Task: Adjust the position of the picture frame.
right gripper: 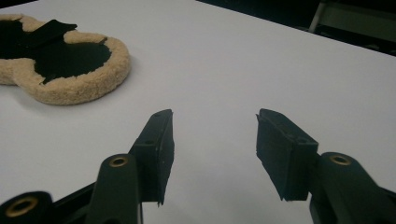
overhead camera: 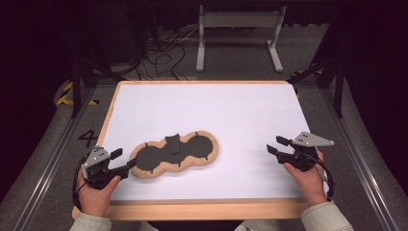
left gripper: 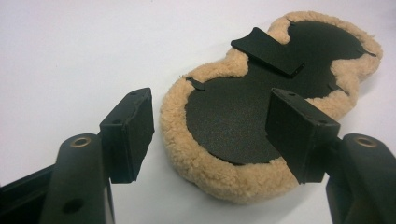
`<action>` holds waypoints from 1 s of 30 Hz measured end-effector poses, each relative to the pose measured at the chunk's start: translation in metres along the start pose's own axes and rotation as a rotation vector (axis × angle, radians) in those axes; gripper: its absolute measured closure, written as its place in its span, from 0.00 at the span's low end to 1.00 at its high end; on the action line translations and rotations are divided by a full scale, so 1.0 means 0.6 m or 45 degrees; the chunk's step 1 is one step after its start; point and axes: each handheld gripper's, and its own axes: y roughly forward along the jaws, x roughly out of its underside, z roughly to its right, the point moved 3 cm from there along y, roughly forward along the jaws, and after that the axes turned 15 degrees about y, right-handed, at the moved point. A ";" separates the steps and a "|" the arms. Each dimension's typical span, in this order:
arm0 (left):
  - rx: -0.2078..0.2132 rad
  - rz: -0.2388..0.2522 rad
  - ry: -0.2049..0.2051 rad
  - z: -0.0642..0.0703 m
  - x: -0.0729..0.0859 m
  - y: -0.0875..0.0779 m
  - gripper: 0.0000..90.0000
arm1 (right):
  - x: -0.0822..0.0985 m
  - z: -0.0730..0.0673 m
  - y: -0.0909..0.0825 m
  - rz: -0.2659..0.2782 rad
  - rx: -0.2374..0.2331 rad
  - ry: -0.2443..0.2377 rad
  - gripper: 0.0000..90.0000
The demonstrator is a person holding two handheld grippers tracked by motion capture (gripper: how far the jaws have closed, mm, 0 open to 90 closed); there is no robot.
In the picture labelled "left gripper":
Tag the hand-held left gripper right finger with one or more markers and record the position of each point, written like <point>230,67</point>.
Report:
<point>295,137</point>

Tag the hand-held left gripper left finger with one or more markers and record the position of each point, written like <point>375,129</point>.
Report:
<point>126,140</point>

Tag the tan fleece-edged pad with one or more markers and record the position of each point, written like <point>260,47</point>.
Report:
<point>227,124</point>

